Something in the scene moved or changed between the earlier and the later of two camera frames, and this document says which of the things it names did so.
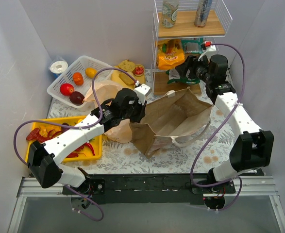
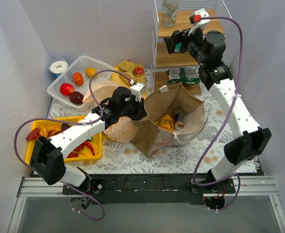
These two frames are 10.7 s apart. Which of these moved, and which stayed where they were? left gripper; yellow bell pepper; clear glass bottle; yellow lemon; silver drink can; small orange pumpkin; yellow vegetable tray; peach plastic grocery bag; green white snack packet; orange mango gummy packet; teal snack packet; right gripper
Moved: silver drink can; right gripper; orange mango gummy packet; teal snack packet
Stayed: small orange pumpkin; yellow bell pepper; green white snack packet; yellow vegetable tray; yellow lemon; left gripper; peach plastic grocery bag; clear glass bottle
